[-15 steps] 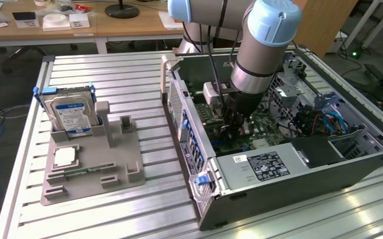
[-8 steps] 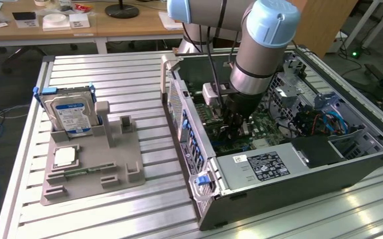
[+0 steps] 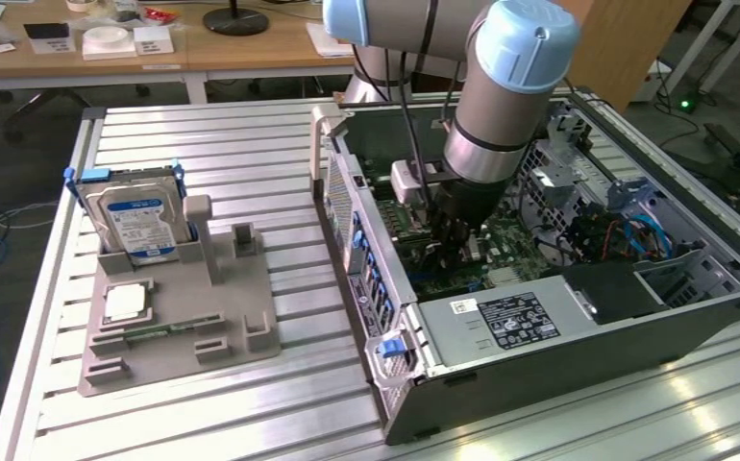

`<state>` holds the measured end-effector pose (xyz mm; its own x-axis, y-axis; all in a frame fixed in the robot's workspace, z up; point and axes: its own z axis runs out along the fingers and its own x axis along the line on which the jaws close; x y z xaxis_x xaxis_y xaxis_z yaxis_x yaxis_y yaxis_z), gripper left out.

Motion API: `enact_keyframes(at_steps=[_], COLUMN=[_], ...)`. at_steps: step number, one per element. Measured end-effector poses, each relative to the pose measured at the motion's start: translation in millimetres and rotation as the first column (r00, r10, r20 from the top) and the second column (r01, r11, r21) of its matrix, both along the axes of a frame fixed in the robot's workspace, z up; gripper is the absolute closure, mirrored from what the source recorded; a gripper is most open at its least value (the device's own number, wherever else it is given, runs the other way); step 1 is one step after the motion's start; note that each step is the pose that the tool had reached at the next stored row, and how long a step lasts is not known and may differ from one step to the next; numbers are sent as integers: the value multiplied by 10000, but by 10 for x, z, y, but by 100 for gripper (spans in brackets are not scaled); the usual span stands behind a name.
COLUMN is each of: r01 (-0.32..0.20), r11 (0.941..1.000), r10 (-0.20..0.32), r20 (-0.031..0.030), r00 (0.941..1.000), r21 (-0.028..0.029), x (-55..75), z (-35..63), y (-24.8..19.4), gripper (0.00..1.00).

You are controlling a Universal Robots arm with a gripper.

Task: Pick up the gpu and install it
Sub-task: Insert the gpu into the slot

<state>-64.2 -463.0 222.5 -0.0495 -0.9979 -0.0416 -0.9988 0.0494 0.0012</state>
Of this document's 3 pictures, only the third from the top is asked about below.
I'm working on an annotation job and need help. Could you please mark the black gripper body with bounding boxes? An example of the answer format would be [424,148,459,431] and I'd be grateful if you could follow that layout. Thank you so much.
[428,177,510,237]

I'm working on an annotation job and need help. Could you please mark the metal disk bay cage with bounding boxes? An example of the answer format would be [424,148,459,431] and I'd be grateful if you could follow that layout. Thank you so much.
[512,138,601,227]

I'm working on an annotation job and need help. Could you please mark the green motherboard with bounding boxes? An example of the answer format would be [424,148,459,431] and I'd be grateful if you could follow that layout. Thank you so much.
[368,170,566,302]

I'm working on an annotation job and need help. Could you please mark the grey power supply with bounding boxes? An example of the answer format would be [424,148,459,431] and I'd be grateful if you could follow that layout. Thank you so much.
[416,276,601,369]

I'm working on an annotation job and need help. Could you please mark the open black PC case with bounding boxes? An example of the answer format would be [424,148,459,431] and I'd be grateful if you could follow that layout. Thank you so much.
[308,85,740,446]

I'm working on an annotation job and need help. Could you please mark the white folded papers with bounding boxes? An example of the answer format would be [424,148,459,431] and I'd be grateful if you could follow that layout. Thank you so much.
[305,21,357,59]

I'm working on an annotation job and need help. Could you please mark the wooden cabinet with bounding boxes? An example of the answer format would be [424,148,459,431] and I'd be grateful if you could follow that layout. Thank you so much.
[560,0,694,111]

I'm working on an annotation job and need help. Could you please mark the hard disk with blue label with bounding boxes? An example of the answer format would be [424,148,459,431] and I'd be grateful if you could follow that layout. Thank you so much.
[80,180,189,265]

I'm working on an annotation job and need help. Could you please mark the black round lamp base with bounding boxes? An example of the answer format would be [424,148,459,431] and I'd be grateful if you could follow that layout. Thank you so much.
[201,0,272,36]

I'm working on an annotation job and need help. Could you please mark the green RAM stick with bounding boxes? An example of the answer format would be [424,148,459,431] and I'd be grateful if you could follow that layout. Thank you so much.
[122,322,201,343]

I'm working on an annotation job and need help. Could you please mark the grey parts rack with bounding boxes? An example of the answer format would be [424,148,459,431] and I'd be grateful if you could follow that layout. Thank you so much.
[77,194,284,399]

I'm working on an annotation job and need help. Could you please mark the silver CPU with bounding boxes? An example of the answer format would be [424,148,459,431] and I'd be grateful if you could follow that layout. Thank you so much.
[102,286,152,322]

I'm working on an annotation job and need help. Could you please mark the blue disk caddy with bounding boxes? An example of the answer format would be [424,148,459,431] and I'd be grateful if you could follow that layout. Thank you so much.
[62,160,191,212]

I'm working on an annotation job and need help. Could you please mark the white labelled box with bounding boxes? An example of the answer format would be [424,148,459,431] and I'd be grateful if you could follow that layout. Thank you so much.
[132,26,178,57]

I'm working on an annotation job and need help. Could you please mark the red packet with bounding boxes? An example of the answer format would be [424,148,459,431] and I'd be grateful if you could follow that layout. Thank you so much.
[144,5,181,26]

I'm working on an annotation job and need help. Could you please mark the black chair base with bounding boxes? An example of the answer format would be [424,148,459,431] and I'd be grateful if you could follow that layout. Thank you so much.
[0,88,94,143]

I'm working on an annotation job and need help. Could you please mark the wooden desk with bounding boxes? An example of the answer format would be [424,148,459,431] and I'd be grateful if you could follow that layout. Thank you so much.
[0,0,472,92]

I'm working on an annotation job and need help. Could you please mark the black and white box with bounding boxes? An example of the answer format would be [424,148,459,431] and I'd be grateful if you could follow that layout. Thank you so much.
[24,22,77,55]

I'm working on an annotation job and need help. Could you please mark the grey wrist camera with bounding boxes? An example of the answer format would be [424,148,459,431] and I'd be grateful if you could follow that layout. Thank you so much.
[391,159,442,206]

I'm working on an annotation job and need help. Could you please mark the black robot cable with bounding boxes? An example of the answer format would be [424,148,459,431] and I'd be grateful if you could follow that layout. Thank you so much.
[349,0,467,212]

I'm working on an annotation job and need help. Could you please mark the blue wire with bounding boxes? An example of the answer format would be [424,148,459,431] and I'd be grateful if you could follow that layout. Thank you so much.
[625,215,675,261]

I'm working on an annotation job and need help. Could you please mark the white table frame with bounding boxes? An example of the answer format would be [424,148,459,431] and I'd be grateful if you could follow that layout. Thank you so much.
[662,0,740,131]

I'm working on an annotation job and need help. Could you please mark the white floor cable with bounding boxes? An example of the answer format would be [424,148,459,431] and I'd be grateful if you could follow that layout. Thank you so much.
[0,201,62,231]

